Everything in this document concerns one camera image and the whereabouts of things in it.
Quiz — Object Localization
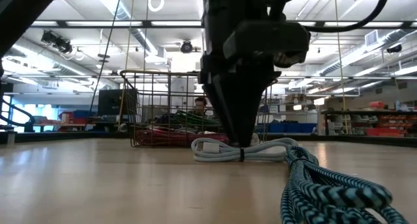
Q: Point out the person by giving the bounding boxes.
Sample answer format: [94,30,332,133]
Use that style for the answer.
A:
[194,96,209,116]

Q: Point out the black ceiling camera cluster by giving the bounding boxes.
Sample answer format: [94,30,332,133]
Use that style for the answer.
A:
[40,30,74,55]

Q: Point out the blue storage bins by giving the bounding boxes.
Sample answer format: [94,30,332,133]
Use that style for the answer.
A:
[255,120,319,134]

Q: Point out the green braided USB-C cable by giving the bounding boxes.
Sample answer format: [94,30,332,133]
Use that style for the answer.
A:
[152,109,222,127]

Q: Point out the white cabinet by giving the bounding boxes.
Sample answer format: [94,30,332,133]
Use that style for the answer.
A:
[169,77,196,108]

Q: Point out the black hanging cable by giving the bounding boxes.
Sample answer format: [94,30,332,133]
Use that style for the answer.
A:
[89,0,124,114]

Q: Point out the maroon braided USB-C cable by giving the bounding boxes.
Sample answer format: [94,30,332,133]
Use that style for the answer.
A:
[135,128,231,147]

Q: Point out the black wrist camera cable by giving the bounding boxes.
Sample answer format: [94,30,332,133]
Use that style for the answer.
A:
[305,0,391,34]

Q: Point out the teal braided USB-C cable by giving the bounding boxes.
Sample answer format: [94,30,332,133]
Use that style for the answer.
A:
[280,145,410,224]

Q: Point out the shelf with red bins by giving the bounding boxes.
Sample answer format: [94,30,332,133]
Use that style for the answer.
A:
[321,100,417,137]

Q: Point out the black background monitor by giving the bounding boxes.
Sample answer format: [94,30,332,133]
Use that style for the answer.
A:
[97,88,139,117]

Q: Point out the gold wire basket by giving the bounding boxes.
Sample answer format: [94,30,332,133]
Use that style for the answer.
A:
[119,70,278,149]

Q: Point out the yellow hanging cord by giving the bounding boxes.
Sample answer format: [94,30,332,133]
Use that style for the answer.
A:
[119,0,136,127]
[334,0,348,124]

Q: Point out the white cable loop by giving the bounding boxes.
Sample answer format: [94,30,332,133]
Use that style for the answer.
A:
[147,0,165,13]

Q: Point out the pale blue USB-C cable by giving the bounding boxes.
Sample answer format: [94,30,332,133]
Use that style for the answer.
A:
[190,137,299,163]

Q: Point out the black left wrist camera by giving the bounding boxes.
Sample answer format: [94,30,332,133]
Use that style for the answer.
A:
[223,20,311,69]

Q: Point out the round black overhead camera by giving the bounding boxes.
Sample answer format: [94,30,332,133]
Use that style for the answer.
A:
[180,39,194,55]

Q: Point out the black curved hose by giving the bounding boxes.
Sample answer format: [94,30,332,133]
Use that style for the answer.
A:
[0,105,36,133]

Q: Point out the red blue storage boxes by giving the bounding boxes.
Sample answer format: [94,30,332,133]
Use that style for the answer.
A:
[58,109,98,124]

